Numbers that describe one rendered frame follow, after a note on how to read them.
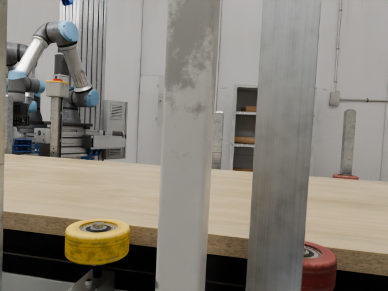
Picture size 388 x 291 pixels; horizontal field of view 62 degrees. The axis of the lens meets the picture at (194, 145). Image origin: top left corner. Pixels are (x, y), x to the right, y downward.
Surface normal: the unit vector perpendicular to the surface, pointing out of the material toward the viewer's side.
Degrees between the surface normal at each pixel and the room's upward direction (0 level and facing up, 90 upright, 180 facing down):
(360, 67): 90
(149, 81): 90
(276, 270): 90
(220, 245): 90
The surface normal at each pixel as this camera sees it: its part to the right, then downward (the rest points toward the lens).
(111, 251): 0.61, 0.07
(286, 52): -0.19, 0.04
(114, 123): 0.80, 0.07
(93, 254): 0.16, 0.06
